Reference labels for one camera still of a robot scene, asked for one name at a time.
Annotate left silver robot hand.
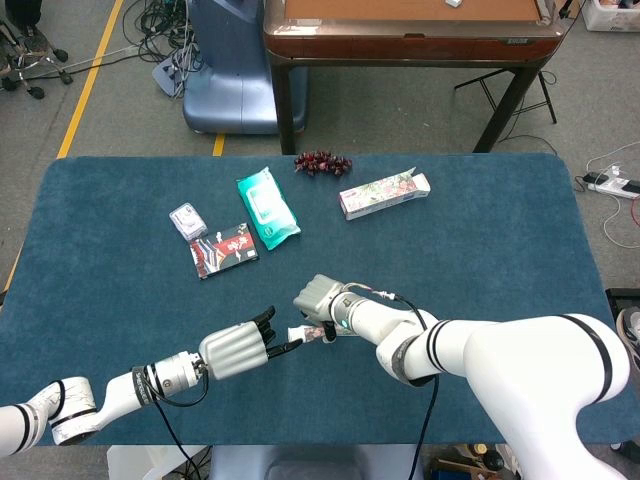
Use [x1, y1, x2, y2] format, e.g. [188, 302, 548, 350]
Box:
[198, 305, 304, 381]

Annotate white power strip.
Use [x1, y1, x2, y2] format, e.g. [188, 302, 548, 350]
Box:
[582, 171, 640, 199]

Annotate green wet wipes pack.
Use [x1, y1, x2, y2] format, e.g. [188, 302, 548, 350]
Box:
[235, 166, 302, 252]

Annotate dark red grape bunch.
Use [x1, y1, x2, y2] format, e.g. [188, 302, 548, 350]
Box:
[293, 150, 354, 177]

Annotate tangled black floor cables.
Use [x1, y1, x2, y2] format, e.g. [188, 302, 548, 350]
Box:
[122, 0, 201, 64]

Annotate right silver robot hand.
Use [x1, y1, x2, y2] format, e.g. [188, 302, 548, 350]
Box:
[292, 273, 346, 345]

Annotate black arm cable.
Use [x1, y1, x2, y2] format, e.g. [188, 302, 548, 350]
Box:
[349, 282, 441, 480]
[143, 364, 210, 480]

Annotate white storage box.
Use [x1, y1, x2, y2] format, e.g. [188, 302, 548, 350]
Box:
[581, 0, 640, 33]

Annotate grey sneaker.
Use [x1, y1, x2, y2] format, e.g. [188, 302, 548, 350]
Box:
[615, 307, 640, 371]

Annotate black office chair base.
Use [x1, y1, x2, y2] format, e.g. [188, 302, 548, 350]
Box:
[0, 19, 74, 100]

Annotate dark glass bottle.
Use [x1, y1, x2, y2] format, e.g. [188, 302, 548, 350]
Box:
[472, 443, 506, 474]

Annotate brown wooden table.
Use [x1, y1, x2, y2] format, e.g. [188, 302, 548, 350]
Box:
[263, 0, 569, 155]

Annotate blue table cloth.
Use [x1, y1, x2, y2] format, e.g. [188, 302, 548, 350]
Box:
[0, 152, 640, 446]

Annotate white floral toothpaste tube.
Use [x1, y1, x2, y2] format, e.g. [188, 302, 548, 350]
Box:
[286, 324, 331, 345]

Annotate white floral toothpaste box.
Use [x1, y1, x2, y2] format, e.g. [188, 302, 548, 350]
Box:
[338, 167, 432, 222]

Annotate white floor cable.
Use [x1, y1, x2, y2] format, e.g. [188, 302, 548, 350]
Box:
[584, 142, 640, 249]

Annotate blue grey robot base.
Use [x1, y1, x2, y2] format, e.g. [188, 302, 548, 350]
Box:
[151, 0, 309, 135]

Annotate blue grey robot torso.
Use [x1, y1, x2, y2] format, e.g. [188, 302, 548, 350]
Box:
[208, 443, 425, 480]

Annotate small clear plastic box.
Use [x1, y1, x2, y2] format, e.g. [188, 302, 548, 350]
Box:
[168, 202, 209, 240]

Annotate black red card box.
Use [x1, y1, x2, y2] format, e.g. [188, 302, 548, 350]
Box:
[189, 222, 260, 281]

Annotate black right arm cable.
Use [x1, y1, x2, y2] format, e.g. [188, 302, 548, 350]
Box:
[349, 282, 441, 480]

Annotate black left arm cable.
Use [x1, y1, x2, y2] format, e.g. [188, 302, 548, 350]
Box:
[143, 364, 210, 480]

